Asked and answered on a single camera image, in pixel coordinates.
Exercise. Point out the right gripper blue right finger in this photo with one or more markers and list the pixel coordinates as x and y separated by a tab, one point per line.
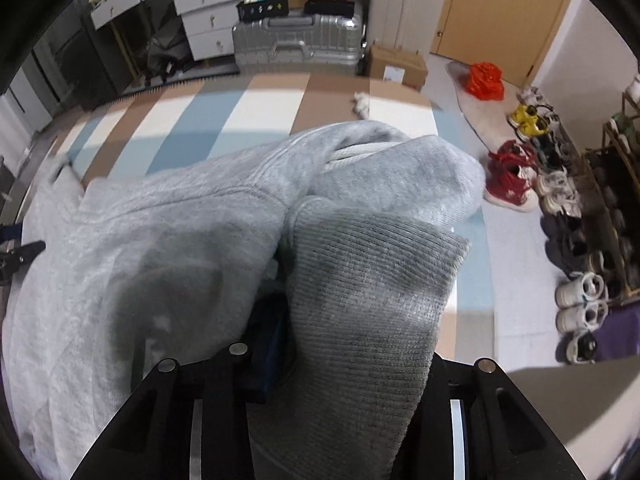
473	422

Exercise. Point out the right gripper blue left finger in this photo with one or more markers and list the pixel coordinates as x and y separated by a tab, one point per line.
189	421

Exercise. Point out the grey VLONE hoodie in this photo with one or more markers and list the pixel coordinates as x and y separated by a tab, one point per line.
357	217

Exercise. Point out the purple bag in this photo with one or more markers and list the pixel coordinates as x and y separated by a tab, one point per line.
619	335

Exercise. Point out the red sneakers on floor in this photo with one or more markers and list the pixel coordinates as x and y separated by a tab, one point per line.
512	172

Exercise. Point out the wooden shoe rack with shoes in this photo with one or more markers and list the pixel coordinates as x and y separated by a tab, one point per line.
608	188

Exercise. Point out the checkered bed blanket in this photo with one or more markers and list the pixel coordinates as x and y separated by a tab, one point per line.
188	123

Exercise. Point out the yellow sneakers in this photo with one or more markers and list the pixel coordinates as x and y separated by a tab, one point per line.
527	123

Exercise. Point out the orange plastic bag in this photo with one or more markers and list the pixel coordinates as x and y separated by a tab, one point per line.
485	82

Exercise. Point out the silver aluminium suitcase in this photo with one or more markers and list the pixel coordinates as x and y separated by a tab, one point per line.
299	43

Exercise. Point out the cardboard box on floor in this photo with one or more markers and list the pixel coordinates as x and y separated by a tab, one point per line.
397	65

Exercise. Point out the tan wooden door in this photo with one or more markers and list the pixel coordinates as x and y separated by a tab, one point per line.
514	35

